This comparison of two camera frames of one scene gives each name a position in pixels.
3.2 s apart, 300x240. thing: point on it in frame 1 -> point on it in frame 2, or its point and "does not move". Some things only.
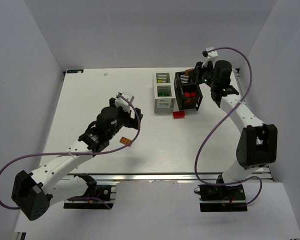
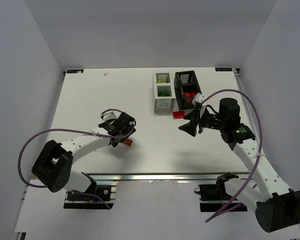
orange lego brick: [125, 141] does not move
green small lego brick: [162, 94] does not move
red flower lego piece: [189, 94] does not move
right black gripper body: [197, 70] -> [198, 120]
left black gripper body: [129, 119] -> [123, 136]
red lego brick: [178, 114] does not move
